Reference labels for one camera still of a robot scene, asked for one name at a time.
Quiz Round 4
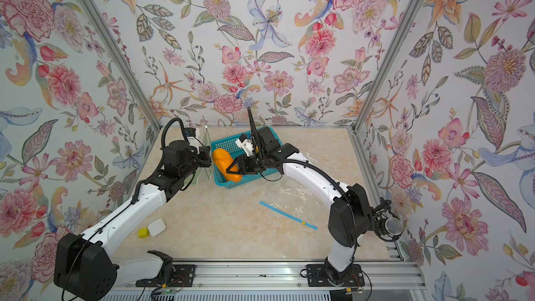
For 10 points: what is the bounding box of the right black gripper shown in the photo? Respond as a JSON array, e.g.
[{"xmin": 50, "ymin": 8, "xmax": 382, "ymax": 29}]
[{"xmin": 230, "ymin": 154, "xmax": 272, "ymax": 176}]

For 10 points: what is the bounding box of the large orange mango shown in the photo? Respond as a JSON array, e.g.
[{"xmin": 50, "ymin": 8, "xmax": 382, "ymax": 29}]
[{"xmin": 213, "ymin": 149, "xmax": 242, "ymax": 183}]

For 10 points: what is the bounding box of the green printed zip-top bag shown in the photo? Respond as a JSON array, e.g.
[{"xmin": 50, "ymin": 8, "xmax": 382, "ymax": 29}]
[{"xmin": 196, "ymin": 124, "xmax": 215, "ymax": 181}]

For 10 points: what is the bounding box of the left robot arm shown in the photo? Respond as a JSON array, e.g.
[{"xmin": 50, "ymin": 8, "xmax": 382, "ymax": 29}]
[{"xmin": 54, "ymin": 139, "xmax": 211, "ymax": 300}]

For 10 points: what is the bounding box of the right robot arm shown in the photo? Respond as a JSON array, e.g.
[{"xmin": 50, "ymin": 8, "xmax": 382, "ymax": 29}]
[{"xmin": 226, "ymin": 127, "xmax": 374, "ymax": 286}]

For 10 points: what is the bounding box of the clear blue-zipper bag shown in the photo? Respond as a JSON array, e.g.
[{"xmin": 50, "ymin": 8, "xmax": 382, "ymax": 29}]
[{"xmin": 260, "ymin": 169, "xmax": 329, "ymax": 231}]

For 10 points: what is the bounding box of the teal plastic basket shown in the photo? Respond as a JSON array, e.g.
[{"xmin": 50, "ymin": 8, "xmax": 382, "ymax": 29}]
[{"xmin": 210, "ymin": 130, "xmax": 277, "ymax": 189}]

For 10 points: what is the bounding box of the white square box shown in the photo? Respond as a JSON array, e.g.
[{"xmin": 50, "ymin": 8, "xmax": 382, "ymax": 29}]
[{"xmin": 147, "ymin": 218, "xmax": 167, "ymax": 237}]

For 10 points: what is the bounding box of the yellow green cube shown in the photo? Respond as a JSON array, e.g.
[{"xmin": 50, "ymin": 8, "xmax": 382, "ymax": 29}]
[{"xmin": 137, "ymin": 228, "xmax": 150, "ymax": 239}]

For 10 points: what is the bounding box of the black microphone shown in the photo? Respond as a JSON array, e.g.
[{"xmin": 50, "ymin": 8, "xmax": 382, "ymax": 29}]
[{"xmin": 372, "ymin": 197, "xmax": 404, "ymax": 242}]

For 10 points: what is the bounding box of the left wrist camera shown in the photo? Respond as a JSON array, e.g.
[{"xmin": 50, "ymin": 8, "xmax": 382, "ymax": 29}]
[{"xmin": 185, "ymin": 128, "xmax": 200, "ymax": 139}]

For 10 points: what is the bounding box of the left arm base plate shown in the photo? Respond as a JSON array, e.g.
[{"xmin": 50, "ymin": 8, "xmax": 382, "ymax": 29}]
[{"xmin": 135, "ymin": 264, "xmax": 196, "ymax": 288}]

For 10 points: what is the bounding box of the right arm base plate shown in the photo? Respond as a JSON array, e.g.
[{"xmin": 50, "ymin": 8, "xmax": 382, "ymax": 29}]
[{"xmin": 305, "ymin": 263, "xmax": 366, "ymax": 288}]

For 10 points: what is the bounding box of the aluminium front rail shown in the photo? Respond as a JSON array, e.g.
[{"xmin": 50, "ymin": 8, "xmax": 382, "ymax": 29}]
[{"xmin": 104, "ymin": 261, "xmax": 431, "ymax": 300}]

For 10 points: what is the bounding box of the left corner aluminium post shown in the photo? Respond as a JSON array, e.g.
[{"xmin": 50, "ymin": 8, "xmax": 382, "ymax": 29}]
[{"xmin": 78, "ymin": 0, "xmax": 162, "ymax": 132}]

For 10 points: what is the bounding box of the corner aluminium post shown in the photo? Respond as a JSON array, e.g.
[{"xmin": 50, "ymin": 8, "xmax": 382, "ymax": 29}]
[
  {"xmin": 78, "ymin": 0, "xmax": 162, "ymax": 132},
  {"xmin": 352, "ymin": 0, "xmax": 424, "ymax": 135}
]

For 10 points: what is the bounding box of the right corner aluminium post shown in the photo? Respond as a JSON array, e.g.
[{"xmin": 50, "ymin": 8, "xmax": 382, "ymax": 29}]
[{"xmin": 352, "ymin": 0, "xmax": 424, "ymax": 135}]

